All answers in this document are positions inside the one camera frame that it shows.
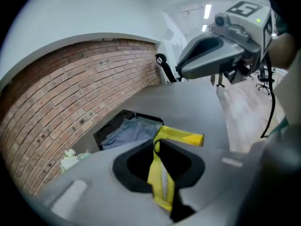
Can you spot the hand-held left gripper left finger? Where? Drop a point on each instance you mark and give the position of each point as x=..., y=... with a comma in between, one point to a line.
x=98, y=185

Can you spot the yellow fabric bag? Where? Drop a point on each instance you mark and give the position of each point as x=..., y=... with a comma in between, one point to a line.
x=181, y=135

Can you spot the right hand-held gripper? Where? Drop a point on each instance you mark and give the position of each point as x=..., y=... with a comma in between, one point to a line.
x=249, y=20

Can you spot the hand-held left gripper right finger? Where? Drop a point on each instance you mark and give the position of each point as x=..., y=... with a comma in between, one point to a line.
x=216, y=178

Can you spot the ceiling light tube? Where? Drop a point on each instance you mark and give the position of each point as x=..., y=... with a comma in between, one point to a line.
x=207, y=10
x=204, y=28

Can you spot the white artificial flower bouquet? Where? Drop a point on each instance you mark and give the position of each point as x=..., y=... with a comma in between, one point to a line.
x=69, y=160

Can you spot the black tray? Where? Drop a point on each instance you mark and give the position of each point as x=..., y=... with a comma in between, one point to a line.
x=110, y=126

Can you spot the person's right forearm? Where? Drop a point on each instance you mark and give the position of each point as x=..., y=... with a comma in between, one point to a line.
x=282, y=50

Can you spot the dark green printed t-shirt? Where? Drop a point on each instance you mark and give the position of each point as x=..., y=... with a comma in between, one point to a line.
x=281, y=126

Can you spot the blue denim cloth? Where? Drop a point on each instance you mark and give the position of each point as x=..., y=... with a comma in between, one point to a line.
x=131, y=133

